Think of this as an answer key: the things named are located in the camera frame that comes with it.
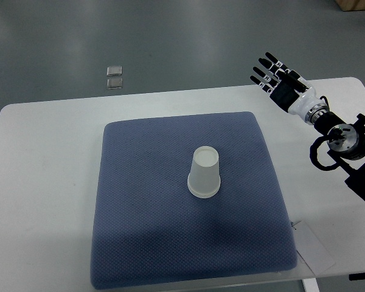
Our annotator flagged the white paper cup on cushion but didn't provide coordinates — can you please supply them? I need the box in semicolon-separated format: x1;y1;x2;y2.
187;172;221;199

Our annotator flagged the wooden box corner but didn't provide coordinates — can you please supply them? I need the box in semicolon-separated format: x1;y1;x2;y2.
335;0;365;12

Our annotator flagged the white table leg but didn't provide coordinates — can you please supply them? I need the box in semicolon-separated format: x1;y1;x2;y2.
302;278;320;292

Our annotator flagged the blue grey mesh cushion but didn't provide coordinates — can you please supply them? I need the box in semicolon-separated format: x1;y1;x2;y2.
91;112;297;290

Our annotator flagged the white paper cup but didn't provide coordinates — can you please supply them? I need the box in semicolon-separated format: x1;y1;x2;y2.
187;172;221;199
187;145;221;195

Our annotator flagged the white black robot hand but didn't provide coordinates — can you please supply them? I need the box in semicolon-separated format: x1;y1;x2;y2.
250;52;325;125

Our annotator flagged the black looped cable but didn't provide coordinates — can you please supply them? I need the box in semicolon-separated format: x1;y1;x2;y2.
309;137;341;171

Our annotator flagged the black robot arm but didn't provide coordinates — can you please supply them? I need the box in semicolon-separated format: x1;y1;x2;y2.
250;52;365;201

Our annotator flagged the white paper tag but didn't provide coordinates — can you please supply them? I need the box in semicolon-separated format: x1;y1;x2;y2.
292;221;335;275

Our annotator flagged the upper metal floor plate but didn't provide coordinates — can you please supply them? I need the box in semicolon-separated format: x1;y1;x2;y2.
106;65;122;76

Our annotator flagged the black table control panel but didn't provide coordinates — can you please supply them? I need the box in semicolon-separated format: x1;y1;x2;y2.
349;273;365;281

